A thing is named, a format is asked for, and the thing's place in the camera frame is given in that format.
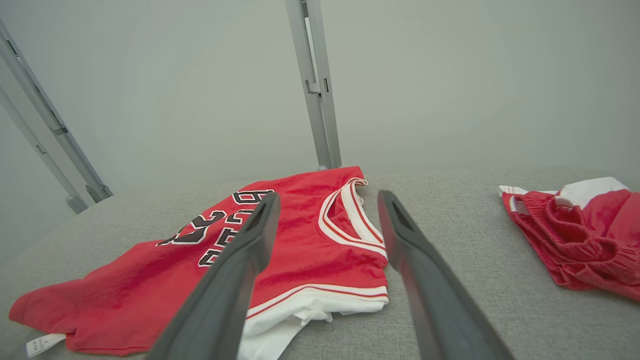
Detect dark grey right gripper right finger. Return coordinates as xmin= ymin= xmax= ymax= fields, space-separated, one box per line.
xmin=377 ymin=190 xmax=515 ymax=360

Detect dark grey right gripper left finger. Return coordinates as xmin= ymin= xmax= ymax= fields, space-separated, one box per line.
xmin=147 ymin=192 xmax=282 ymax=360

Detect red basketball jersey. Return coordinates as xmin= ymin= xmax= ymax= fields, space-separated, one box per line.
xmin=9 ymin=166 xmax=390 ymax=360

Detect red shorts with white stripe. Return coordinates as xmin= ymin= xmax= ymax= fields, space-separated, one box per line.
xmin=498 ymin=176 xmax=640 ymax=302

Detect grey metal frame post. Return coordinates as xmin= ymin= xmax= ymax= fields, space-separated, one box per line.
xmin=0 ymin=19 xmax=114 ymax=215
xmin=285 ymin=0 xmax=343 ymax=171

